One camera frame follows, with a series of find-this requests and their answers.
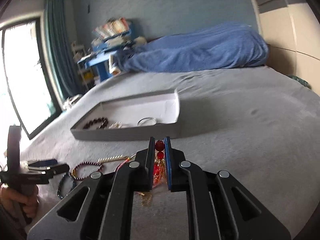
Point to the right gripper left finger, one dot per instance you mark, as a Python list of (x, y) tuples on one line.
[(149, 163)]

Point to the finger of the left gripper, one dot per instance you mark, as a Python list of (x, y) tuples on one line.
[(38, 163), (50, 171)]

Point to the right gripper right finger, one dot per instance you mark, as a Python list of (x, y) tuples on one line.
[(168, 161)]

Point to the red bead gold charm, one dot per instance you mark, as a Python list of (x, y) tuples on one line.
[(159, 165)]

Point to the silver key rings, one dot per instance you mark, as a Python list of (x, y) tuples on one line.
[(147, 121)]

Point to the pearl hair clip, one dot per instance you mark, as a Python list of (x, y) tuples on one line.
[(112, 159)]

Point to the left hand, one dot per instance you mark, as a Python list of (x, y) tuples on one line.
[(29, 203)]

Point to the grey cardboard tray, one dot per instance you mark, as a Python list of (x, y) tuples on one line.
[(153, 114)]

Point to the window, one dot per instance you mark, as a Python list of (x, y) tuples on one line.
[(30, 89)]

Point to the teal curtain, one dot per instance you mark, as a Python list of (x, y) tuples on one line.
[(59, 50)]

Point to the blue wooden desk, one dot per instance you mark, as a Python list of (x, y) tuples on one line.
[(103, 50)]

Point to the blue fleece blanket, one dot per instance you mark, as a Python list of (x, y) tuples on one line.
[(224, 46)]

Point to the white shelf rack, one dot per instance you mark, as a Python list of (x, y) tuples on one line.
[(85, 75)]

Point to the row of books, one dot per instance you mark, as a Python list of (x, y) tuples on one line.
[(113, 27)]

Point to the cream wardrobe doors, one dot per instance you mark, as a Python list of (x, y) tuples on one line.
[(291, 30)]

